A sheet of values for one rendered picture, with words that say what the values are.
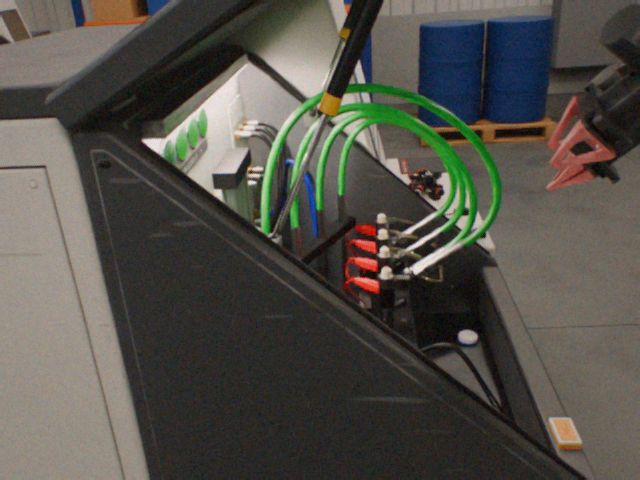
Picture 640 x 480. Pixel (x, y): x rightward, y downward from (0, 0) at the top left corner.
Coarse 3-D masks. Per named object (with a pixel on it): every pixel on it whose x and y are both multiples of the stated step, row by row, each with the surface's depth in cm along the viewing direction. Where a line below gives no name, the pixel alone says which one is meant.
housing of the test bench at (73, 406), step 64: (0, 64) 72; (64, 64) 69; (0, 128) 59; (64, 128) 59; (0, 192) 62; (64, 192) 62; (0, 256) 65; (64, 256) 65; (0, 320) 69; (64, 320) 68; (0, 384) 73; (64, 384) 72; (128, 384) 72; (0, 448) 77; (64, 448) 77; (128, 448) 76
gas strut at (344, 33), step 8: (360, 0) 114; (352, 8) 114; (352, 16) 115; (344, 24) 116; (352, 24) 116; (344, 32) 116; (336, 56) 118; (328, 72) 119; (312, 112) 122; (304, 120) 123; (312, 120) 123
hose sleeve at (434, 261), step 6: (450, 246) 99; (456, 246) 99; (462, 246) 98; (444, 252) 100; (450, 252) 99; (456, 252) 99; (432, 258) 100; (438, 258) 100; (444, 258) 99; (450, 258) 100; (426, 264) 101; (432, 264) 100; (438, 264) 100; (426, 270) 101; (432, 270) 101
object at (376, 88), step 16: (320, 96) 90; (400, 96) 89; (416, 96) 89; (304, 112) 91; (448, 112) 90; (288, 128) 92; (464, 128) 90; (480, 144) 91; (272, 160) 95; (272, 176) 96; (496, 176) 93; (496, 192) 94; (496, 208) 95; (480, 224) 98; (464, 240) 99
